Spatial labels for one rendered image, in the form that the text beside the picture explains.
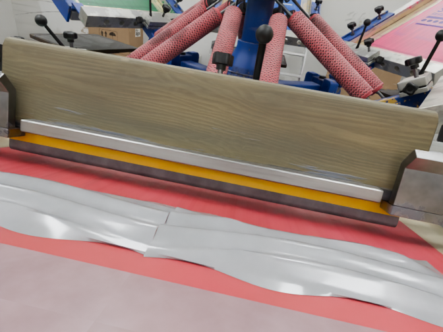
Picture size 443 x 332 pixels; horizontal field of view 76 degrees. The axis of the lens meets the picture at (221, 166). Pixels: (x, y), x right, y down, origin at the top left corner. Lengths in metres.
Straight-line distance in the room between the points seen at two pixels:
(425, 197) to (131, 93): 0.24
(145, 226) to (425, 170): 0.20
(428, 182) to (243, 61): 0.80
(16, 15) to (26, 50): 5.48
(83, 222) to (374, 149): 0.21
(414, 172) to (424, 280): 0.08
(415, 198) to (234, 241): 0.15
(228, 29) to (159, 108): 0.56
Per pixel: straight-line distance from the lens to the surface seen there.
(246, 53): 0.99
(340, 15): 4.40
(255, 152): 0.23
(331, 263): 0.18
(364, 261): 0.19
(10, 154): 0.34
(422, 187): 0.26
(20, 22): 5.76
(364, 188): 0.24
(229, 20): 0.81
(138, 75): 0.25
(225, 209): 0.23
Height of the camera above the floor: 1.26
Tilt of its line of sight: 31 degrees down
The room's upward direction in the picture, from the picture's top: 9 degrees clockwise
